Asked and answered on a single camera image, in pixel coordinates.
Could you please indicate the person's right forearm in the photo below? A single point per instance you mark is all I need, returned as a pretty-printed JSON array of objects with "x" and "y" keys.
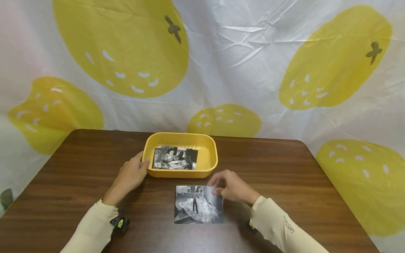
[{"x": 281, "y": 228}]

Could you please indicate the person's left forearm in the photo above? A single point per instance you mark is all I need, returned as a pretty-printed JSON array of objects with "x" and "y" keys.
[{"x": 93, "y": 228}]

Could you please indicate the person's left fingers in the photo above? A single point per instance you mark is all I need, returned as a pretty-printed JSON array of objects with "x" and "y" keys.
[{"x": 136, "y": 158}]

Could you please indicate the black white photo gown figure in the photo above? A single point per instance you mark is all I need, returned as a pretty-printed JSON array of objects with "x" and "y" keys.
[{"x": 196, "y": 207}]

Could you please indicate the person's left hand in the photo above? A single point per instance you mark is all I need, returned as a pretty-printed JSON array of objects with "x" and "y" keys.
[{"x": 128, "y": 177}]

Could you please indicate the person's left thumb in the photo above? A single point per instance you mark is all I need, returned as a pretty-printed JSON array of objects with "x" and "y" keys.
[{"x": 145, "y": 166}]

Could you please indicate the person's right hand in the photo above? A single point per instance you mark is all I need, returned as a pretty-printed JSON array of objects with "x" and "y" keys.
[{"x": 235, "y": 188}]

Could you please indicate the yellow plastic tray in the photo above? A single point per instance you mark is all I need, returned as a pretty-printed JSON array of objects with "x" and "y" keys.
[{"x": 207, "y": 154}]

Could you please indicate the person's right thumb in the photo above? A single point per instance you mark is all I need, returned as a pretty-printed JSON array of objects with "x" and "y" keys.
[{"x": 217, "y": 191}]

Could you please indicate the person's right index finger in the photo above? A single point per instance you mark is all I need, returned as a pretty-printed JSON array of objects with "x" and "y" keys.
[{"x": 214, "y": 177}]

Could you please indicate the black wrist band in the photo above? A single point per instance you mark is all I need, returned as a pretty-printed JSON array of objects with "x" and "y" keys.
[{"x": 120, "y": 222}]

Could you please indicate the black white photo two people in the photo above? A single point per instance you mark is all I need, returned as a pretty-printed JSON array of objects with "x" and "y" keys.
[{"x": 175, "y": 158}]

